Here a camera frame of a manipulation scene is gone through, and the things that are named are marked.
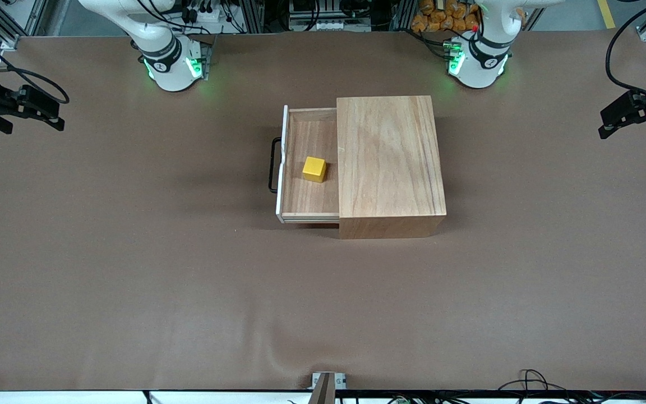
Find orange snack bag pile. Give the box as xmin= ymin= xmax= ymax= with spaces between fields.
xmin=411 ymin=0 xmax=482 ymax=33

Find brown table mat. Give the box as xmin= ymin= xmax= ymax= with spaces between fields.
xmin=0 ymin=25 xmax=646 ymax=392

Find black metal drawer handle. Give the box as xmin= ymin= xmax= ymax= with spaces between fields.
xmin=268 ymin=137 xmax=283 ymax=194

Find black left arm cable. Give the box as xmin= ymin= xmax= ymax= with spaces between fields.
xmin=605 ymin=0 xmax=646 ymax=99

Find looped black cable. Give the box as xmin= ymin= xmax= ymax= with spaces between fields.
xmin=497 ymin=369 xmax=567 ymax=393

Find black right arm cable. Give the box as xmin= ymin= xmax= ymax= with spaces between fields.
xmin=0 ymin=27 xmax=70 ymax=105

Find metal equipment rack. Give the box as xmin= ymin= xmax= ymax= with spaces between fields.
xmin=233 ymin=0 xmax=413 ymax=33

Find black cable bundle silver plugs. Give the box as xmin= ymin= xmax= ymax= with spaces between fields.
xmin=404 ymin=28 xmax=469 ymax=63

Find white power strip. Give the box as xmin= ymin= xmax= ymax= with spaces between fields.
xmin=180 ymin=0 xmax=231 ymax=26

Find light wooden cabinet box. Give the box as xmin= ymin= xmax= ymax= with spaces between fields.
xmin=336 ymin=95 xmax=447 ymax=240

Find drawer with black handle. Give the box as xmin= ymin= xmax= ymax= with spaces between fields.
xmin=275 ymin=105 xmax=340 ymax=225

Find metal bracket wooden post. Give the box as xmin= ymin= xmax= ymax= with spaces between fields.
xmin=310 ymin=371 xmax=347 ymax=404

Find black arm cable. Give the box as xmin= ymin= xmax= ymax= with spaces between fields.
xmin=605 ymin=0 xmax=646 ymax=99
xmin=0 ymin=27 xmax=70 ymax=105

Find yellow cube block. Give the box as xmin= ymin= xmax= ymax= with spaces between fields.
xmin=302 ymin=156 xmax=327 ymax=183

